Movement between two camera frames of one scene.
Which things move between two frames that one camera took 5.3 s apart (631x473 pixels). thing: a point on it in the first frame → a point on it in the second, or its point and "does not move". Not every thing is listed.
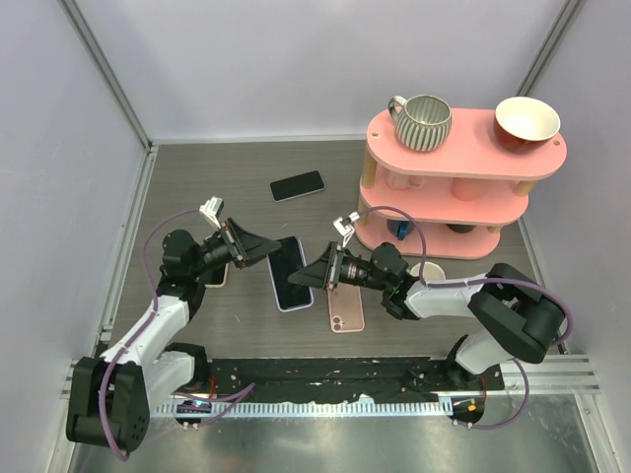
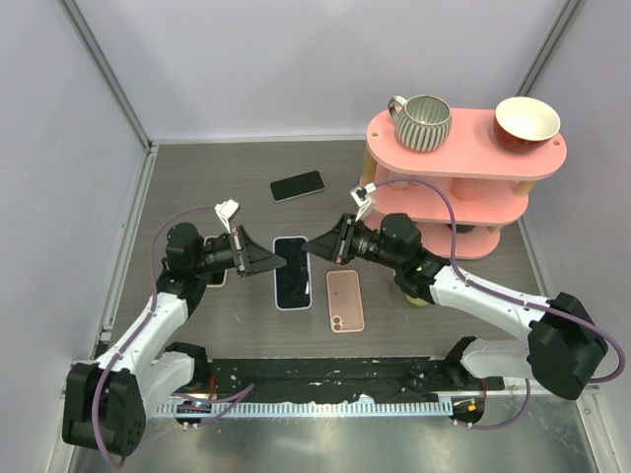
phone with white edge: x=219 y=280 does not move
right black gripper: x=319 y=273 → x=336 y=244
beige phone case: x=220 y=280 does not move
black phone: x=284 y=262 does not move
